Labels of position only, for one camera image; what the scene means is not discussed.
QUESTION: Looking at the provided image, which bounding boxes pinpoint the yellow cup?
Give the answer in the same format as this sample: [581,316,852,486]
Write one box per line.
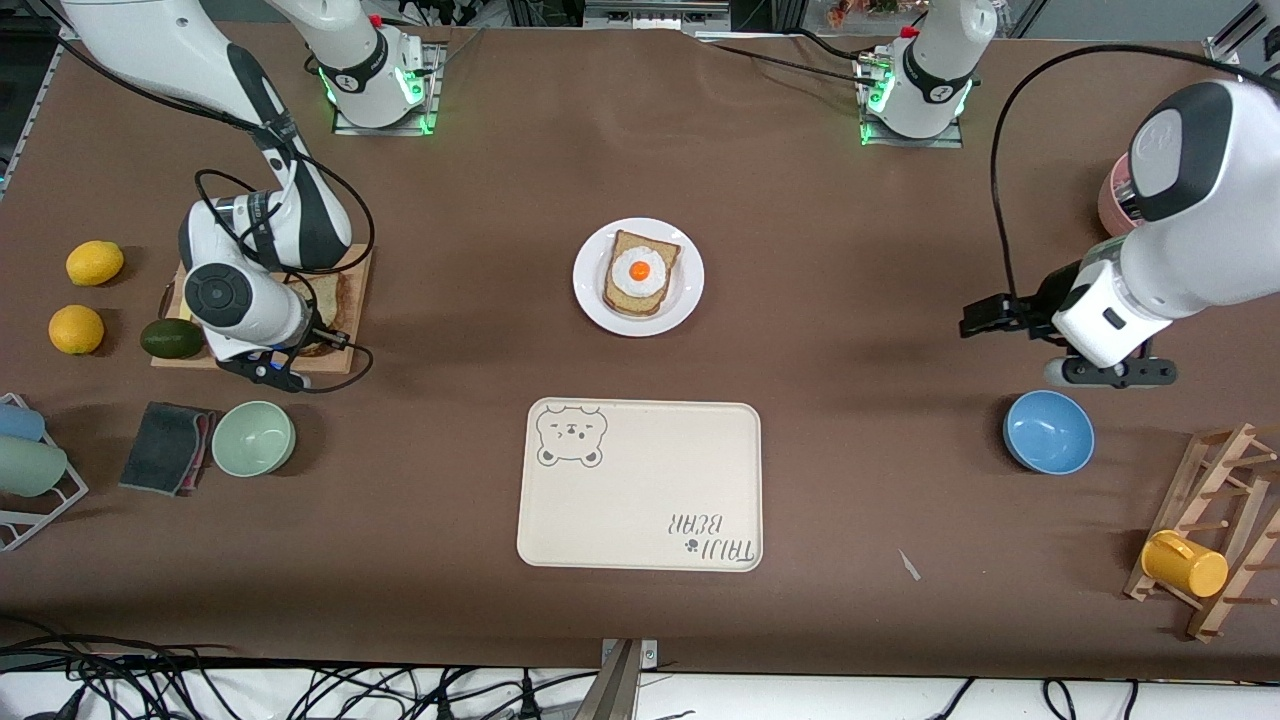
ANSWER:
[1141,530,1229,599]

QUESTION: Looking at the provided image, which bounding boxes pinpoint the white round plate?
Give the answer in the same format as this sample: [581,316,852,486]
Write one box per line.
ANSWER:
[573,218,705,338]

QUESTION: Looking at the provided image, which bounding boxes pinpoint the pale green bowl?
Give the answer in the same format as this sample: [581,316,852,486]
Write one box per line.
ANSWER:
[211,401,297,478]

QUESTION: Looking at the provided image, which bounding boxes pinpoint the black base cable on table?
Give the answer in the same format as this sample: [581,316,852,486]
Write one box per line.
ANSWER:
[690,30,893,89]

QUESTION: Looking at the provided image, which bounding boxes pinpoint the yellow lemon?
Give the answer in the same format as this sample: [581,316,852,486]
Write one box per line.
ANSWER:
[66,240,126,288]
[48,305,106,357]

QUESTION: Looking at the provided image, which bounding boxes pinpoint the metal table edge bracket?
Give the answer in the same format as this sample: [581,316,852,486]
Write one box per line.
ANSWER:
[598,638,659,720]

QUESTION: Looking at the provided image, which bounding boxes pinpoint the white wire rack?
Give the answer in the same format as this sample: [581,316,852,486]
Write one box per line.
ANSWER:
[0,393,89,553]

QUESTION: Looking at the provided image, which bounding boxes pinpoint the black floor cable tangle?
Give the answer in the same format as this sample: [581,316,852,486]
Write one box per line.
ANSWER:
[0,615,596,720]

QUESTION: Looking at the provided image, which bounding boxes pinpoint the wooden cutting board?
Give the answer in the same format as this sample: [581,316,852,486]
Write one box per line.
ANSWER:
[151,243,373,375]

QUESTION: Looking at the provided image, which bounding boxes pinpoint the wooden cup rack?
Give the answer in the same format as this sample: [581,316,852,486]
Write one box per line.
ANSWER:
[1123,422,1280,643]

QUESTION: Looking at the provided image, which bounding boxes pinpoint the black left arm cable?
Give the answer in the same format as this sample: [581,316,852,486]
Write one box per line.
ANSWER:
[989,44,1280,303]

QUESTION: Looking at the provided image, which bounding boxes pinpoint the fried egg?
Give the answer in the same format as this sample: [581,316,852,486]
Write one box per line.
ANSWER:
[611,247,668,298]

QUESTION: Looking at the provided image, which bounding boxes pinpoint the aluminium frame profile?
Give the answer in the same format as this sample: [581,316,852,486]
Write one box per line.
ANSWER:
[1205,0,1280,69]

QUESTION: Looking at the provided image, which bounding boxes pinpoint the plain bread slice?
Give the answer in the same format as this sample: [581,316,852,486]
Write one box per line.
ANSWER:
[285,270,351,358]

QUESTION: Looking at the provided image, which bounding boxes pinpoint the bread slice under egg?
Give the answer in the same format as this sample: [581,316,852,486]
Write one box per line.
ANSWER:
[603,230,682,318]

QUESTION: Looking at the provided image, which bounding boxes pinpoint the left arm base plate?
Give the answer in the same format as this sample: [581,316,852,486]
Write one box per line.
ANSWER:
[858,50,965,150]

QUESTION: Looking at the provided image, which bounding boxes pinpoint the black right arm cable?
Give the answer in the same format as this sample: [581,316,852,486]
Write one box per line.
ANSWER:
[40,10,378,394]

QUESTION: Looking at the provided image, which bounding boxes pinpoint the blue bowl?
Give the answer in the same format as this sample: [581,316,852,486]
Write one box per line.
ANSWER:
[1003,390,1095,475]

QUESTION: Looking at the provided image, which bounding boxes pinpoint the green avocado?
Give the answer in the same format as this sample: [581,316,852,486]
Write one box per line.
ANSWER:
[140,318,207,360]

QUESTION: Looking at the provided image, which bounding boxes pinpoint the dark folded cloth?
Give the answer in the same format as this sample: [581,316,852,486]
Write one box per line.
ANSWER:
[118,402,223,498]

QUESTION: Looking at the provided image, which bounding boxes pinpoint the pale green cup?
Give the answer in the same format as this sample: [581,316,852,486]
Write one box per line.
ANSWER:
[0,436,69,498]

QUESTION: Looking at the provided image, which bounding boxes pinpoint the pink bowl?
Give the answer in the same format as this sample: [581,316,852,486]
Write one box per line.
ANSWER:
[1097,150,1147,238]

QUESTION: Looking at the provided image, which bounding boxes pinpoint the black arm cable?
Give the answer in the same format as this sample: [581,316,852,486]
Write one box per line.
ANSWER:
[989,44,1280,303]
[40,10,378,394]

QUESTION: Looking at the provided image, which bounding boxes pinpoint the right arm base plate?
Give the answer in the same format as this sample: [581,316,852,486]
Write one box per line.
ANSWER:
[332,40,443,137]

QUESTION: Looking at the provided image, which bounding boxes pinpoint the cream bear print tray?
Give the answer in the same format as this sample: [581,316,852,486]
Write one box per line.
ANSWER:
[517,398,763,572]

